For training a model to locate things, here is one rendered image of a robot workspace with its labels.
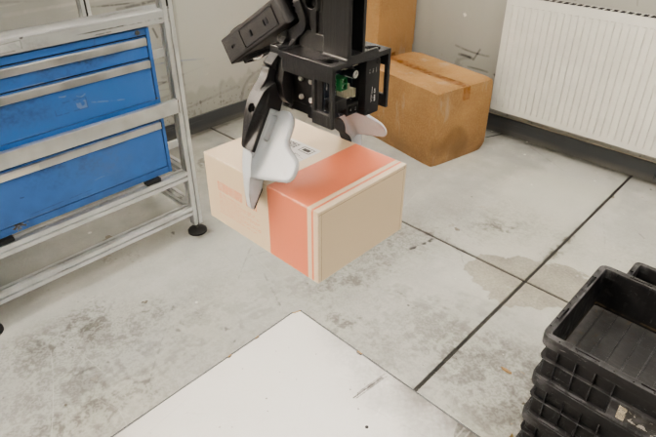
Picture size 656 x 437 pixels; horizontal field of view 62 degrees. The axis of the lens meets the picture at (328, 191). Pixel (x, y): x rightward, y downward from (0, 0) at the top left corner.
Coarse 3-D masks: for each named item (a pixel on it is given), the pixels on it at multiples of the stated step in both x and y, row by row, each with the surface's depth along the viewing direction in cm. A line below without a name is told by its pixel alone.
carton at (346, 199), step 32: (224, 160) 53; (320, 160) 53; (352, 160) 53; (384, 160) 53; (224, 192) 55; (288, 192) 48; (320, 192) 48; (352, 192) 48; (384, 192) 51; (256, 224) 52; (288, 224) 49; (320, 224) 46; (352, 224) 49; (384, 224) 53; (288, 256) 51; (320, 256) 47; (352, 256) 51
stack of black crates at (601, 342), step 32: (608, 288) 123; (640, 288) 117; (576, 320) 118; (608, 320) 122; (640, 320) 120; (544, 352) 108; (576, 352) 101; (608, 352) 114; (640, 352) 114; (544, 384) 109; (576, 384) 105; (608, 384) 100; (640, 384) 94; (544, 416) 113; (576, 416) 108; (608, 416) 101; (640, 416) 97
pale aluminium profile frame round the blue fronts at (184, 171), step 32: (160, 0) 185; (160, 32) 193; (96, 128) 183; (128, 128) 191; (0, 160) 164; (32, 160) 171; (192, 160) 219; (128, 192) 206; (160, 192) 244; (192, 192) 225; (64, 224) 189; (160, 224) 219; (0, 256) 177; (96, 256) 203; (0, 288) 184; (32, 288) 189
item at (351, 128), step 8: (336, 120) 55; (344, 120) 54; (352, 120) 54; (360, 120) 54; (368, 120) 53; (376, 120) 52; (336, 128) 56; (344, 128) 55; (352, 128) 56; (360, 128) 55; (368, 128) 54; (376, 128) 53; (384, 128) 52; (344, 136) 57; (352, 136) 56; (360, 136) 57; (376, 136) 54; (384, 136) 53; (360, 144) 58
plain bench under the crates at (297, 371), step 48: (288, 336) 90; (336, 336) 90; (192, 384) 81; (240, 384) 81; (288, 384) 81; (336, 384) 81; (384, 384) 81; (144, 432) 75; (192, 432) 75; (240, 432) 75; (288, 432) 75; (336, 432) 75; (384, 432) 75; (432, 432) 75
